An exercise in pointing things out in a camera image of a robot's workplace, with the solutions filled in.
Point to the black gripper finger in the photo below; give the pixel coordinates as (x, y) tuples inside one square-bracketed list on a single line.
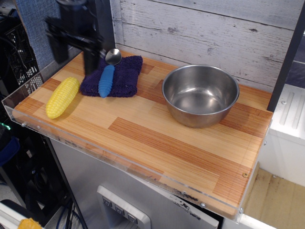
[(59, 50), (91, 60)]

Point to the white toy sink unit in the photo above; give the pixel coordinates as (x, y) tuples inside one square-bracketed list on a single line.
[(283, 151)]

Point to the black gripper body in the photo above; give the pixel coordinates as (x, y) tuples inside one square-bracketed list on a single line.
[(76, 25)]

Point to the stainless steel toy fridge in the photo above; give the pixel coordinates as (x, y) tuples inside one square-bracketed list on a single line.
[(84, 174)]

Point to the black vertical post left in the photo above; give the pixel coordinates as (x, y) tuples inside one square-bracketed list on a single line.
[(105, 25)]

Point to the stainless steel bowl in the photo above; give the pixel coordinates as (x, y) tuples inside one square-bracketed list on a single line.
[(199, 96)]

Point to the black plastic crate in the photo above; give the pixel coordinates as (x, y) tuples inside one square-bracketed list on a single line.
[(19, 57)]

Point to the yellow toy corn cob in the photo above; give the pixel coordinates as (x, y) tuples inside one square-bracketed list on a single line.
[(62, 97)]

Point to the purple folded towel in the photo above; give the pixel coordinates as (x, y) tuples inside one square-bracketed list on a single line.
[(125, 78)]

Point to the black vertical post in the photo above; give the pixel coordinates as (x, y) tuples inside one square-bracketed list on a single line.
[(289, 58), (105, 25)]

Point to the yellow object bottom left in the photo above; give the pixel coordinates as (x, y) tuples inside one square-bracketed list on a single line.
[(29, 224)]

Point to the black vertical post right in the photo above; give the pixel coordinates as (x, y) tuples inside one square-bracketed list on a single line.
[(289, 58)]

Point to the clear acrylic table guard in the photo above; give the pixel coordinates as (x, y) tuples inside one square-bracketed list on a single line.
[(209, 168)]

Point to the blue handled metal spoon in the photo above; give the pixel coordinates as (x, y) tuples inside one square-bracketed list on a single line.
[(112, 58)]

